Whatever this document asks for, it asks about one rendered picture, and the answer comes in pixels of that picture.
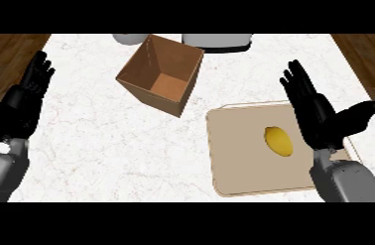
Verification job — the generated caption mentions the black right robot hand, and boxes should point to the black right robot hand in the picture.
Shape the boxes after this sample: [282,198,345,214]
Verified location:
[279,59,375,152]

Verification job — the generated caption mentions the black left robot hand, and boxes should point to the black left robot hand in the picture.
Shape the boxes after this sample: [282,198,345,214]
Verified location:
[0,50,57,145]

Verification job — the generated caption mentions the yellow lemon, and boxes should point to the yellow lemon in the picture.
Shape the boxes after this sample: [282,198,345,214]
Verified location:
[264,125,293,158]

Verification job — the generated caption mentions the beige tray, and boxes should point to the beige tray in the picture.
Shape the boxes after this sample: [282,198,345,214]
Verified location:
[205,100,363,198]

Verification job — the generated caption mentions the brown cardboard box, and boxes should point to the brown cardboard box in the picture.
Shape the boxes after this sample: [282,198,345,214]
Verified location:
[113,34,205,119]

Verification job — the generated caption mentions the small grey round container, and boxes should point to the small grey round container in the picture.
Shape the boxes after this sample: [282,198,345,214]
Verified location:
[110,33,150,47]

